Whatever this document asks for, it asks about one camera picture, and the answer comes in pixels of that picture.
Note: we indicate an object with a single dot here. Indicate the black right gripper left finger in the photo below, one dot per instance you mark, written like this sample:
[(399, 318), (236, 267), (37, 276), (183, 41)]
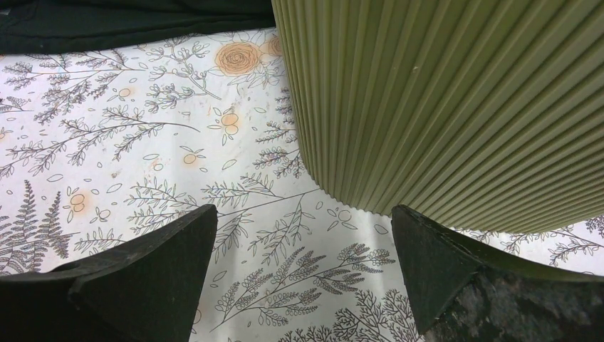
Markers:
[(146, 289)]

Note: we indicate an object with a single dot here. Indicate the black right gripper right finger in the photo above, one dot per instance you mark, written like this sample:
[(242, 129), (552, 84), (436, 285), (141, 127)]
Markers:
[(464, 290)]

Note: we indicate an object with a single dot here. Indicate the floral patterned table mat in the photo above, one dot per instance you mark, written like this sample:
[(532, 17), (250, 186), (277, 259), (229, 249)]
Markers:
[(100, 147)]

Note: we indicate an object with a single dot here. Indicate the green ribbed waste bin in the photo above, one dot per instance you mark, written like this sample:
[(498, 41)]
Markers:
[(478, 114)]

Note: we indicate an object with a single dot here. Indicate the black cloth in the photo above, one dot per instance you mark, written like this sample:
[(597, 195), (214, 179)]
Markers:
[(54, 27)]

